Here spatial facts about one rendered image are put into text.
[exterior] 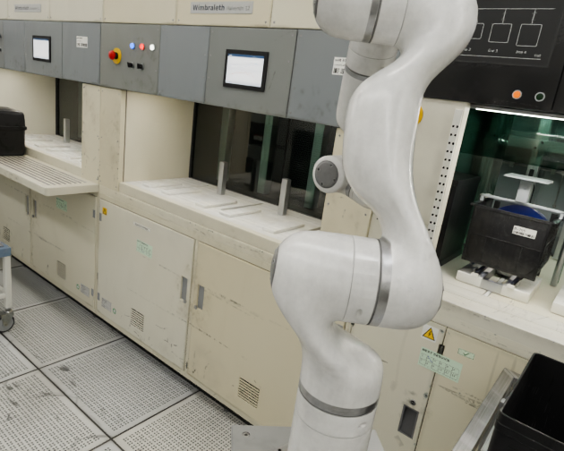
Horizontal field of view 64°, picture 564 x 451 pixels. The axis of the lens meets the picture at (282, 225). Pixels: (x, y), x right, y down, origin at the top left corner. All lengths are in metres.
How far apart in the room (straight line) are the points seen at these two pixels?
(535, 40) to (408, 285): 0.82
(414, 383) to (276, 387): 0.57
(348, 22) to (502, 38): 0.66
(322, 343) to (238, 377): 1.34
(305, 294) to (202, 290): 1.40
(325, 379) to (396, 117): 0.36
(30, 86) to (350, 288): 3.34
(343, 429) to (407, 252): 0.26
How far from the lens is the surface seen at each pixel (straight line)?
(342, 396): 0.66
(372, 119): 0.62
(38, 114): 3.77
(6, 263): 2.65
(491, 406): 1.18
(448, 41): 0.68
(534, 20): 1.29
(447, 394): 1.47
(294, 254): 0.59
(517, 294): 1.52
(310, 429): 0.71
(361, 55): 0.89
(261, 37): 1.66
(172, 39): 2.00
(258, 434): 0.91
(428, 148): 1.33
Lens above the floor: 1.36
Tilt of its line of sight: 16 degrees down
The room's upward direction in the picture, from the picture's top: 8 degrees clockwise
